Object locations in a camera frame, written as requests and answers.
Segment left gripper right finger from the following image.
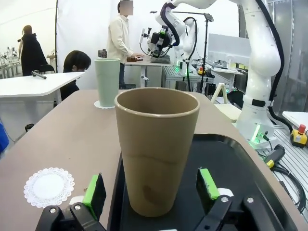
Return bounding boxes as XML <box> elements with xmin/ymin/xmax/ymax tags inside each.
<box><xmin>192</xmin><ymin>167</ymin><xmax>293</xmax><ymax>231</ymax></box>

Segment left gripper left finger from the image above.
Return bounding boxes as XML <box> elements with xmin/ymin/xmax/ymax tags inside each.
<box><xmin>36</xmin><ymin>172</ymin><xmax>108</xmax><ymax>231</ymax></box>

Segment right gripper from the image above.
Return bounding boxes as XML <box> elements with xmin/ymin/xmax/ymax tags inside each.
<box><xmin>149</xmin><ymin>28</ymin><xmax>169</xmax><ymax>58</ymax></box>

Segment white doily coaster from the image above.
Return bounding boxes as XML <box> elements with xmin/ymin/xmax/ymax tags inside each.
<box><xmin>23</xmin><ymin>167</ymin><xmax>75</xmax><ymax>209</ymax></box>
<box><xmin>93</xmin><ymin>100</ymin><xmax>116</xmax><ymax>110</ymax></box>

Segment light green cup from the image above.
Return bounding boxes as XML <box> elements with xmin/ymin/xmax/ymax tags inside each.
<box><xmin>94</xmin><ymin>57</ymin><xmax>121</xmax><ymax>108</ymax></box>

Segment black plastic tray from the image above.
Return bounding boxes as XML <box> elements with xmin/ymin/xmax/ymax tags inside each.
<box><xmin>107</xmin><ymin>133</ymin><xmax>301</xmax><ymax>231</ymax></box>

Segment person in cream shirt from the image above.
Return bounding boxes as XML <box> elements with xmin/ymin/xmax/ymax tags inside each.
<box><xmin>106</xmin><ymin>0</ymin><xmax>135</xmax><ymax>86</ymax></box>

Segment brown cup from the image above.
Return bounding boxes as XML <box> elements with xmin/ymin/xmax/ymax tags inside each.
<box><xmin>114</xmin><ymin>87</ymin><xmax>200</xmax><ymax>218</ymax></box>

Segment black yellow handheld scanner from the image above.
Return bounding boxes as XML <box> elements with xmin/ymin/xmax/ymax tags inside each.
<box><xmin>264</xmin><ymin>144</ymin><xmax>286</xmax><ymax>170</ymax></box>

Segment cream wooden stand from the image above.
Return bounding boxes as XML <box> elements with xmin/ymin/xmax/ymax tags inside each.
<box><xmin>211</xmin><ymin>82</ymin><xmax>243</xmax><ymax>122</ymax></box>

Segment seated person in black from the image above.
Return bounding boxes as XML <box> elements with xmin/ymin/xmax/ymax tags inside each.
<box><xmin>59</xmin><ymin>50</ymin><xmax>92</xmax><ymax>102</ymax></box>

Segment yellow emergency stop button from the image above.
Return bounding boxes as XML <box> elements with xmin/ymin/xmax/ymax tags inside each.
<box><xmin>290</xmin><ymin>124</ymin><xmax>308</xmax><ymax>148</ymax></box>

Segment person in blue shirt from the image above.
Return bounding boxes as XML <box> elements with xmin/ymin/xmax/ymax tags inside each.
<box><xmin>0</xmin><ymin>121</ymin><xmax>10</xmax><ymax>157</ymax></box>

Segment white table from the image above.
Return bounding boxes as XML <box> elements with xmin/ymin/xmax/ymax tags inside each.
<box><xmin>0</xmin><ymin>71</ymin><xmax>85</xmax><ymax>116</ymax></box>

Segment black rod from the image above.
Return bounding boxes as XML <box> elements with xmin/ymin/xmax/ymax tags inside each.
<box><xmin>31</xmin><ymin>69</ymin><xmax>48</xmax><ymax>80</ymax></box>

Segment person in black coat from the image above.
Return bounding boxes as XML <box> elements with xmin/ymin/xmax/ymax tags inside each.
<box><xmin>18</xmin><ymin>25</ymin><xmax>48</xmax><ymax>77</ymax></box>

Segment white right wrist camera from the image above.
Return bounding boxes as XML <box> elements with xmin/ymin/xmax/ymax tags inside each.
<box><xmin>139</xmin><ymin>27</ymin><xmax>152</xmax><ymax>45</ymax></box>

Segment aluminium frame table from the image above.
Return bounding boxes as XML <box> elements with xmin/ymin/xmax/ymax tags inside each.
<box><xmin>162</xmin><ymin>64</ymin><xmax>207</xmax><ymax>92</ymax></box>

